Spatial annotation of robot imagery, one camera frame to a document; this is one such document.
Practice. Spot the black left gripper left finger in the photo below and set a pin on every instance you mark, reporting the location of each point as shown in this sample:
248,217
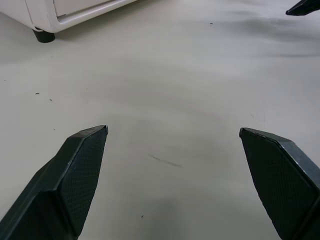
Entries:
62,190

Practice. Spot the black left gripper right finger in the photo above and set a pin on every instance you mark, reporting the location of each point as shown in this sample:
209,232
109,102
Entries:
280,180

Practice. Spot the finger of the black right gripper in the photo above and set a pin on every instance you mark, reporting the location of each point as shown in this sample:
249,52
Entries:
303,8

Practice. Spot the white appliance with black foot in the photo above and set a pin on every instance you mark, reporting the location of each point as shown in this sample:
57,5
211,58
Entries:
42,15

